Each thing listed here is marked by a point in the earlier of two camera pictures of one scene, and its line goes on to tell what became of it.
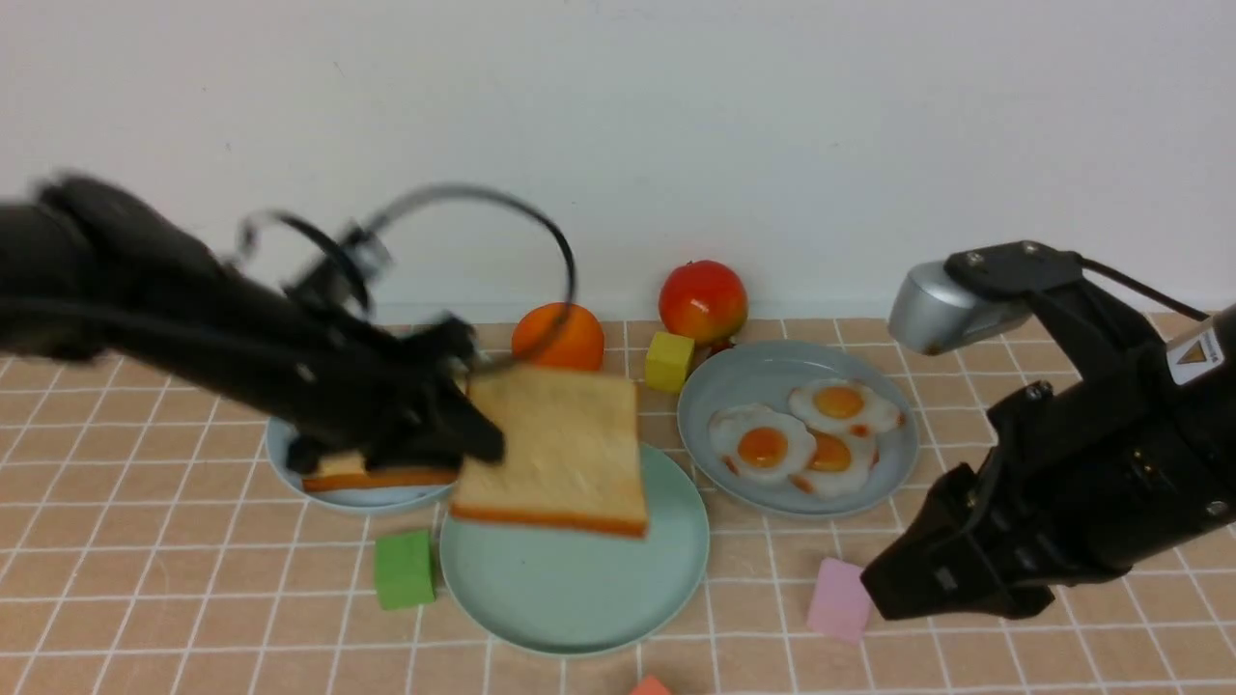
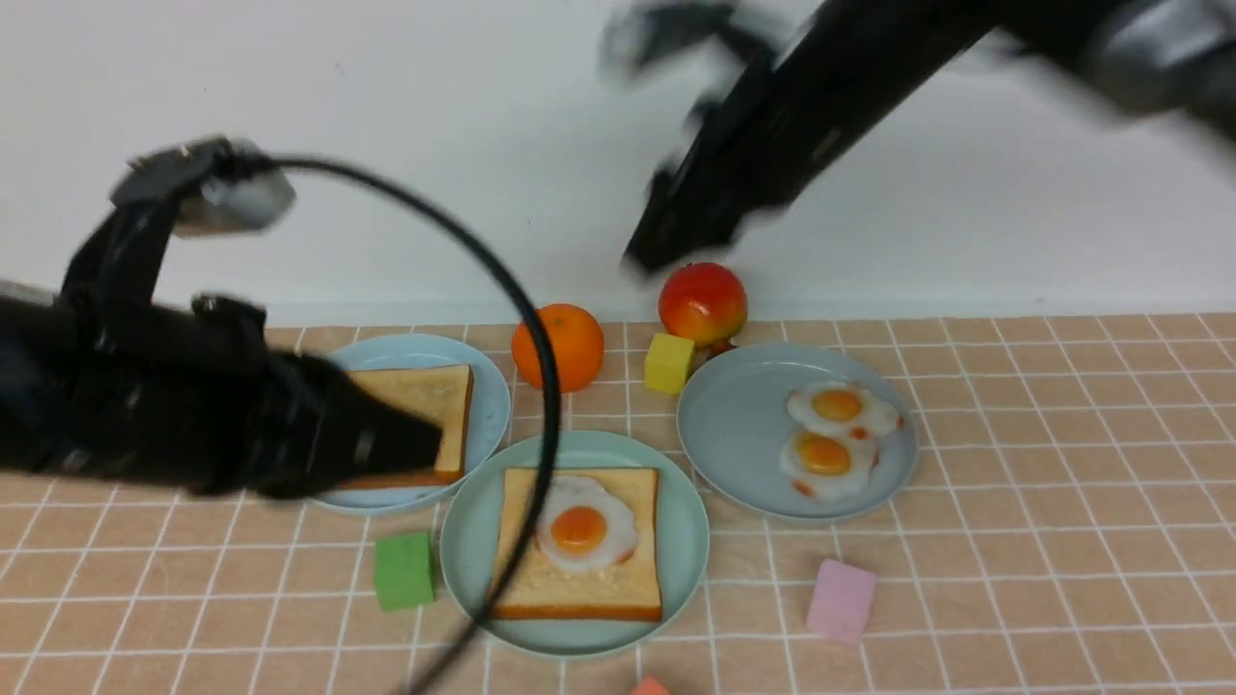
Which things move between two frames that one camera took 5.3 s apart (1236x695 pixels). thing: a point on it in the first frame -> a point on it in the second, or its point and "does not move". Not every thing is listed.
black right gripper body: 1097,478 -> 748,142
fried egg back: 846,406 does not move
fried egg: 761,444 -> 583,527
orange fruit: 542,339 does not move
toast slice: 571,455 -> 628,591
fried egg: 843,461 does not move
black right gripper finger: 916,575 -> 677,222
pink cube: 841,606 does not move
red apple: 706,300 does not move
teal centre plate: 561,592 does not move
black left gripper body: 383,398 -> 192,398
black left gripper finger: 456,426 -> 371,440
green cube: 405,571 does not move
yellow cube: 668,361 does not move
